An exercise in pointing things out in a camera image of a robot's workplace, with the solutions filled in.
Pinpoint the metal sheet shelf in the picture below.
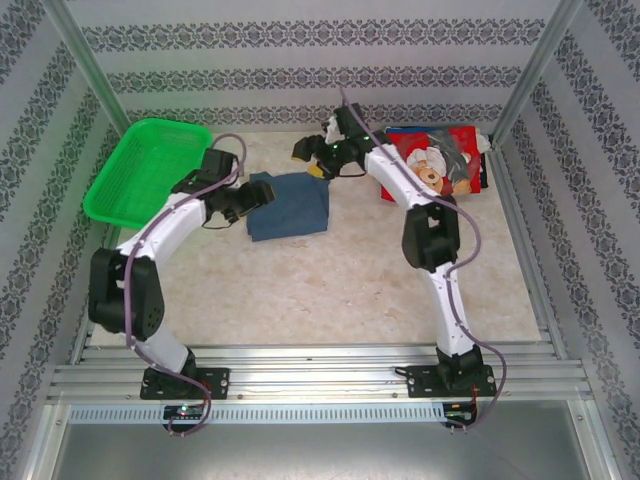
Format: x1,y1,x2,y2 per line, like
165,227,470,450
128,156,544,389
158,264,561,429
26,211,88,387
29,404,616,480

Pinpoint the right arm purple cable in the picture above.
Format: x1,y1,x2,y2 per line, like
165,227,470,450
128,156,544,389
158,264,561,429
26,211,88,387
339,88,509,434

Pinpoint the red teddy bear t-shirt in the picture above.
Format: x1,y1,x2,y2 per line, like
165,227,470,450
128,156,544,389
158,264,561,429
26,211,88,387
379,124,484,204

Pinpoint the slotted grey cable duct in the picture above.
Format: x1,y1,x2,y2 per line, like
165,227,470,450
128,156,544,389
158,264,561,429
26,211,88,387
67,402,446,424

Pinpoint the aluminium frame post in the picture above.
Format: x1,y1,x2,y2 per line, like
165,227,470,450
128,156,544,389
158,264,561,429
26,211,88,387
42,0,144,151
489,0,584,146

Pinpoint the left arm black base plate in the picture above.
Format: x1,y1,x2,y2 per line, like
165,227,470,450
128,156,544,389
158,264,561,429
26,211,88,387
139,367,231,401

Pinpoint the aluminium mounting rail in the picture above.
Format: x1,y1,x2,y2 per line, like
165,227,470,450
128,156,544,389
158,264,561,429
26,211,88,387
47,342,594,404

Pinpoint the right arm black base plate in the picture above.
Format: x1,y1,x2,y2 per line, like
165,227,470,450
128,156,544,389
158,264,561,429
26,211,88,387
405,362,499,400

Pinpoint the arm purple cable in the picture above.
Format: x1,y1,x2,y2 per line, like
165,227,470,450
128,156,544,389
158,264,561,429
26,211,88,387
339,88,509,434
124,133,249,437

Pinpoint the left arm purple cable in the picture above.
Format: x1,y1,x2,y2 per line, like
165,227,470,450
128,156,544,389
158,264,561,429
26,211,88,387
124,133,249,437

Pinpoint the green plastic basket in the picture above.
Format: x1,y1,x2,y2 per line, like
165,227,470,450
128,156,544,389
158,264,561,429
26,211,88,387
82,118,214,231

